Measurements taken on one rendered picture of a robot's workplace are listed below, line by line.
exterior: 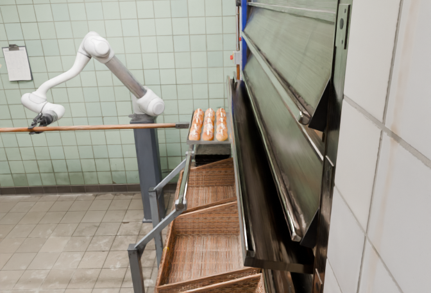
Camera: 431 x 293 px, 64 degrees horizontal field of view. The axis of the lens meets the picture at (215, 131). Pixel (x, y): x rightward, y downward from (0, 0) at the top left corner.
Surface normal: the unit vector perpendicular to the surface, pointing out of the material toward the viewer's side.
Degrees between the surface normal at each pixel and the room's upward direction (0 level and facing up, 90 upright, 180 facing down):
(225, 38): 90
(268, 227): 10
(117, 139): 90
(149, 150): 90
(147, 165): 90
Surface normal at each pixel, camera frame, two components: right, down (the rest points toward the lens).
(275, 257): 0.14, -0.92
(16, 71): -0.02, 0.25
